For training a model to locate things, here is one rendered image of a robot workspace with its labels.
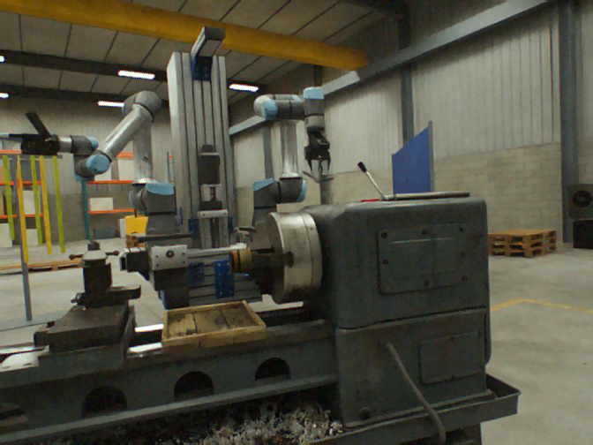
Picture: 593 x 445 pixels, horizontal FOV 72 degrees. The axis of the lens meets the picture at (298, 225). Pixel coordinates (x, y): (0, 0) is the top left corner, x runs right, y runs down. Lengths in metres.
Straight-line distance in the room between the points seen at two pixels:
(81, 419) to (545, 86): 11.89
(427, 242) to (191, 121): 1.29
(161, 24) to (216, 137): 10.43
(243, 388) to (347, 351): 0.34
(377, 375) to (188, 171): 1.29
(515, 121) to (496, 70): 1.55
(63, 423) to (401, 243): 1.09
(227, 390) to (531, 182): 11.26
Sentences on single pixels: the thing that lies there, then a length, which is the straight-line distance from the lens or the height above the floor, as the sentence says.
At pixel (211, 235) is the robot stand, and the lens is 2.06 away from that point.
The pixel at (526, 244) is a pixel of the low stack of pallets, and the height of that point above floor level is 0.26.
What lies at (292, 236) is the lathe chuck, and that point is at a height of 1.16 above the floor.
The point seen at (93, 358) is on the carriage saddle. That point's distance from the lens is 1.22.
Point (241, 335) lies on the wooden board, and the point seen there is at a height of 0.89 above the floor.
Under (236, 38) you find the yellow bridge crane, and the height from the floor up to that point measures 6.15.
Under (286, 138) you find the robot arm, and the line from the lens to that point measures 2.06.
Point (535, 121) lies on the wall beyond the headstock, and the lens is 12.27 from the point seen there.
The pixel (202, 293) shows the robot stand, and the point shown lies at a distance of 1.93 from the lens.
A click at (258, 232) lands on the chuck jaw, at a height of 1.17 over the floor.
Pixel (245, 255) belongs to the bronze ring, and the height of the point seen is 1.10.
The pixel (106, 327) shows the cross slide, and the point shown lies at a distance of 1.23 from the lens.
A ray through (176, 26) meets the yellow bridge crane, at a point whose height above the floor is 6.18.
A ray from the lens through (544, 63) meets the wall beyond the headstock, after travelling 12.43.
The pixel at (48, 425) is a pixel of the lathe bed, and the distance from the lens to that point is 1.38.
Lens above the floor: 1.26
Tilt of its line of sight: 3 degrees down
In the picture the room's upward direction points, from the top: 3 degrees counter-clockwise
